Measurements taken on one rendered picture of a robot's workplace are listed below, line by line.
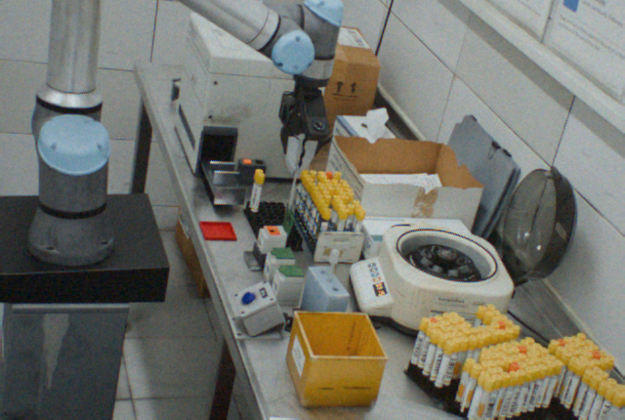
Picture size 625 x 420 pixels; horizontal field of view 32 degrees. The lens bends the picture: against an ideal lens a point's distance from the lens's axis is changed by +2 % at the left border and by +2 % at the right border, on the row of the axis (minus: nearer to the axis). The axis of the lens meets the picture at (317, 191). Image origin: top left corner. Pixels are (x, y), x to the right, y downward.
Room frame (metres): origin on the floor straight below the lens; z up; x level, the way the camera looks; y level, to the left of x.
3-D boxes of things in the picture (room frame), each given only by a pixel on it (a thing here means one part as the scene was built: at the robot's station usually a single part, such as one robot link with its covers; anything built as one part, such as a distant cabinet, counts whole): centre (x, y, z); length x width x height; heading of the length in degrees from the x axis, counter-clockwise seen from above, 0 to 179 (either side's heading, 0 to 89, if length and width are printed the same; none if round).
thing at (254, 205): (2.04, 0.08, 0.93); 0.17 x 0.09 x 0.11; 22
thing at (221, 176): (2.18, 0.22, 0.92); 0.21 x 0.07 x 0.05; 21
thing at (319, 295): (1.71, -0.05, 0.92); 0.10 x 0.07 x 0.10; 28
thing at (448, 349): (1.57, -0.27, 0.93); 0.02 x 0.02 x 0.11
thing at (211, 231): (1.98, 0.19, 0.88); 0.07 x 0.07 x 0.01; 21
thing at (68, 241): (1.71, 0.42, 0.99); 0.15 x 0.15 x 0.10
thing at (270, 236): (1.90, 0.07, 0.92); 0.05 x 0.04 x 0.06; 114
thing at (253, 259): (1.90, 0.07, 0.89); 0.09 x 0.05 x 0.04; 114
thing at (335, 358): (1.54, -0.09, 0.92); 0.13 x 0.13 x 0.10; 19
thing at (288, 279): (1.77, 0.02, 0.91); 0.05 x 0.04 x 0.07; 111
